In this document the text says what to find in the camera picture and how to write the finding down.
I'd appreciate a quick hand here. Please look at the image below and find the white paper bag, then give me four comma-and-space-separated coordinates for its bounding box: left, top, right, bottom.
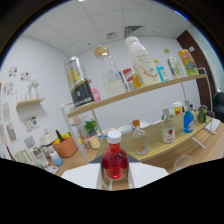
203, 118, 222, 134

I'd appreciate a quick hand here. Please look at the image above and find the white metal wooden shelf rack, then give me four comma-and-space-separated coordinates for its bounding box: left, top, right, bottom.
60, 67, 215, 174

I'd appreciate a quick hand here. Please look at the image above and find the amber liquid bottle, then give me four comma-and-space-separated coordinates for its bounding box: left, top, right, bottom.
132, 64, 144, 89

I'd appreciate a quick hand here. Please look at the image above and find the blue label bottle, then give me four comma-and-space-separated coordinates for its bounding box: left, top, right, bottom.
153, 59, 170, 83

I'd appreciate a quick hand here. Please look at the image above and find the red white box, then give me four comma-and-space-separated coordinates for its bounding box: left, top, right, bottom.
121, 68, 135, 92

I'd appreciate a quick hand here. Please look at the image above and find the yellow red lidded cup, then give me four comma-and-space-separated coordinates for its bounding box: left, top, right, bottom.
172, 100, 184, 116

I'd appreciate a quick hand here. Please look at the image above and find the blue liquid bottle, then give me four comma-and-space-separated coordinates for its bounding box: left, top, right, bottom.
182, 100, 195, 134

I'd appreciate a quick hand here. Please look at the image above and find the white cup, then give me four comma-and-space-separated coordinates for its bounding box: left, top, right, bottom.
117, 124, 133, 135

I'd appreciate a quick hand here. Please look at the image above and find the glass jar of green limes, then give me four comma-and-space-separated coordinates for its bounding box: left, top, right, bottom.
196, 104, 208, 125

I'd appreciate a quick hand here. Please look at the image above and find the orange basket with fruit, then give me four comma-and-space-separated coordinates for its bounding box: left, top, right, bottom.
52, 129, 79, 159

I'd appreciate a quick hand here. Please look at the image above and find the tall black silver can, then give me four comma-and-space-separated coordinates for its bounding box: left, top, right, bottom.
63, 55, 96, 108

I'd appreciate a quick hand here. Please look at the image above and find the clear bottle red label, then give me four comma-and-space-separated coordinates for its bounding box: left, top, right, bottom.
161, 108, 177, 145

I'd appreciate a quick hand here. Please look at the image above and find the white bottle blue band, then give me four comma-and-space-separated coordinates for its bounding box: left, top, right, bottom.
49, 150, 64, 167

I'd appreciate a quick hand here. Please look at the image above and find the clear glass with ice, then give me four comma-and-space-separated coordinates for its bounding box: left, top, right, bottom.
172, 154, 195, 174

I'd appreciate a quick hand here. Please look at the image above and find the pale yellow cup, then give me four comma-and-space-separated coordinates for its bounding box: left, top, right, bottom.
88, 134, 102, 150

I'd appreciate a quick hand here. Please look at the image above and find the red liquid bottle white cap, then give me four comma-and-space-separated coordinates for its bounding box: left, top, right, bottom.
101, 129, 128, 181

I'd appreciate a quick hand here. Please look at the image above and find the white green mug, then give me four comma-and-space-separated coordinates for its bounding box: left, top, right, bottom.
161, 109, 176, 121

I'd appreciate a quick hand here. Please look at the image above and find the red rim bowl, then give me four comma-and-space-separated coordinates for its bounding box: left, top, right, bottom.
139, 119, 153, 129

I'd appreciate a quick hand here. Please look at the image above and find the wooden wall shelf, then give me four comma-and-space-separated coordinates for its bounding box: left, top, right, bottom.
15, 97, 46, 109

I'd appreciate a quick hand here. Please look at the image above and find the brown door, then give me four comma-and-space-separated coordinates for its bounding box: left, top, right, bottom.
176, 29, 214, 113

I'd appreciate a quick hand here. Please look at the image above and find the clear bottle green cap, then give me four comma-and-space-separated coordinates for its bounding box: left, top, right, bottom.
163, 48, 183, 80

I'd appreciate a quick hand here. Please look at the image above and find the white kettle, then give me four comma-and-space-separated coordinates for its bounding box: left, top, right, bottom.
39, 129, 58, 148

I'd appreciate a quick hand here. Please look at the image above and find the glass jar wooden lid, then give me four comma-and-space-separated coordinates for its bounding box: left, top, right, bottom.
93, 44, 127, 98

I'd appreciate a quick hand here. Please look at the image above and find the pink bottle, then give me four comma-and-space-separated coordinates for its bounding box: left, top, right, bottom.
88, 79, 102, 103

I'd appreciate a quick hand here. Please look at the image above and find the black chair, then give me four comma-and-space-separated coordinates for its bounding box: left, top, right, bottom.
212, 100, 224, 123

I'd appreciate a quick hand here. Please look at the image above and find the green potted plant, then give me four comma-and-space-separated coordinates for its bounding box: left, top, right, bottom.
83, 118, 99, 138

